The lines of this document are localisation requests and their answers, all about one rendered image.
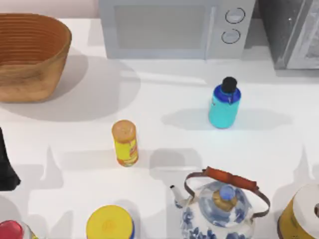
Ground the grey cabinet with dark inside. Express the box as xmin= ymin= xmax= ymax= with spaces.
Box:
xmin=258 ymin=0 xmax=319 ymax=71

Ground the red lidded jar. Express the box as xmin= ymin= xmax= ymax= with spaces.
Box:
xmin=0 ymin=220 xmax=38 ymax=239

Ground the blue and white teapot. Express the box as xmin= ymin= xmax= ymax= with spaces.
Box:
xmin=170 ymin=166 xmax=271 ymax=239

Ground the brown woven basket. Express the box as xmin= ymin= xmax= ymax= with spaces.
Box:
xmin=0 ymin=13 xmax=73 ymax=103

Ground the pale microwave oven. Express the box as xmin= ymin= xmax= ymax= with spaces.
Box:
xmin=98 ymin=0 xmax=257 ymax=61

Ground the microwave oven knob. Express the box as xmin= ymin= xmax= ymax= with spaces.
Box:
xmin=221 ymin=28 xmax=241 ymax=45
xmin=225 ymin=7 xmax=246 ymax=24

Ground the yellow lidded jar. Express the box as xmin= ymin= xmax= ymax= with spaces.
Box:
xmin=86 ymin=205 xmax=136 ymax=239

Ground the yellow and white can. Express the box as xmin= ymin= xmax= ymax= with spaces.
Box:
xmin=277 ymin=184 xmax=319 ymax=239

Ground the yellow and orange bottle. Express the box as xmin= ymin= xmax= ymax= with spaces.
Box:
xmin=111 ymin=119 xmax=139 ymax=168

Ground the blue bottle with black cap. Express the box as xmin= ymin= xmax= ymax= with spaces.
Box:
xmin=208 ymin=77 xmax=242 ymax=129

